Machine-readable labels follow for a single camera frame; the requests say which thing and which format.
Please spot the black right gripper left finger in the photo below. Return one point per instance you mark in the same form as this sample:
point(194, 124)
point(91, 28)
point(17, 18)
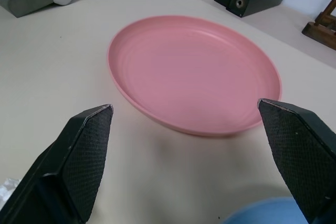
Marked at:
point(78, 161)

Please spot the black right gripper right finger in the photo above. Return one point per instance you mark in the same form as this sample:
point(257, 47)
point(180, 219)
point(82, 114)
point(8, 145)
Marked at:
point(299, 150)

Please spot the blue rounded object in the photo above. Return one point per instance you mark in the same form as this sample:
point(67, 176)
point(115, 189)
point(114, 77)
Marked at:
point(262, 212)

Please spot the white crinkled plastic wrap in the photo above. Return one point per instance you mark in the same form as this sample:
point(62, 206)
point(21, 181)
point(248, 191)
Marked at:
point(6, 190)

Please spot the dark wooden peg rack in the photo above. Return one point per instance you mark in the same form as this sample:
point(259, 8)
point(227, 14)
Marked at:
point(321, 28)

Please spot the pink round plate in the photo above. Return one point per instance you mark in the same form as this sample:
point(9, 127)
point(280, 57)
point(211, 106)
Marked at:
point(189, 77)

